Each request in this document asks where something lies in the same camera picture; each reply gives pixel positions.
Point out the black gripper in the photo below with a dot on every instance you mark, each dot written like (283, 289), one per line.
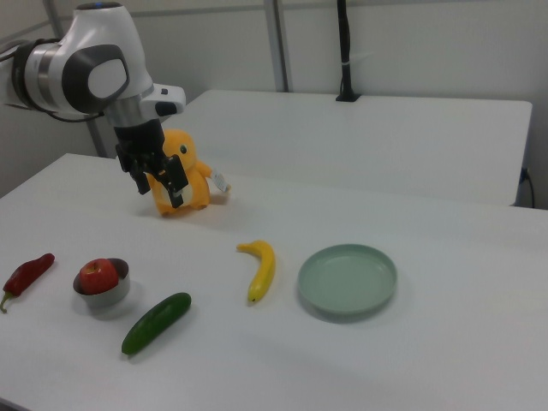
(139, 139)

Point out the yellow banana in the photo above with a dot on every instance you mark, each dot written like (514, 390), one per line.
(263, 269)

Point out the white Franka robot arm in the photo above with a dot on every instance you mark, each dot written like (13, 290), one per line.
(81, 55)

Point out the light green plastic plate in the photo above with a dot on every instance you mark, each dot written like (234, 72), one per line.
(347, 280)

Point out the orange plush toy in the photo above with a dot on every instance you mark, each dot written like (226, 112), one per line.
(198, 184)

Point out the white paper tag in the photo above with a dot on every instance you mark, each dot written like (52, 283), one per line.
(220, 181)

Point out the red apple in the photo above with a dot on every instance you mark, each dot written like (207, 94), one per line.
(99, 276)

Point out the small metal bowl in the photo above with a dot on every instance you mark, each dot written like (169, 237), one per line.
(115, 295)

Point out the green cucumber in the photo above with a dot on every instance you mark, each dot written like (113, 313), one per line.
(156, 322)

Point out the red chili pepper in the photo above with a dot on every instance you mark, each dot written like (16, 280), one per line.
(27, 274)

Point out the white table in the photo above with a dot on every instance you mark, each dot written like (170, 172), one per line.
(364, 141)

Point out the black pole with base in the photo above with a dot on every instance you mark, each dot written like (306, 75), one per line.
(345, 51)

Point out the wide grey partition post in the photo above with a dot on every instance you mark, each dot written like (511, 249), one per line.
(278, 43)

